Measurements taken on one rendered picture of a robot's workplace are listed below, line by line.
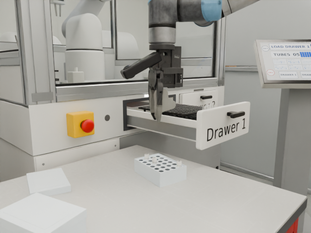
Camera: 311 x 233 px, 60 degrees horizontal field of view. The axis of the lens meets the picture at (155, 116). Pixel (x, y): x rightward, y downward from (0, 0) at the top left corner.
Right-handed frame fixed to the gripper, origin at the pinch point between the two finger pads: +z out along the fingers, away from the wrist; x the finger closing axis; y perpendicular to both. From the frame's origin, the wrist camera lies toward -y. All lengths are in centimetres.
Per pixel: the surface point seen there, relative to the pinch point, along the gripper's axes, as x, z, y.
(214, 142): -4.9, 7.7, 16.9
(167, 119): 5.3, 2.4, 5.9
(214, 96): 47, 1, 46
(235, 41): 161, -37, 130
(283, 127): 51, 21, 95
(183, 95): 35.6, -1.4, 24.2
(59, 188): -11.5, 13.4, -26.2
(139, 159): -3.8, 11.2, -5.3
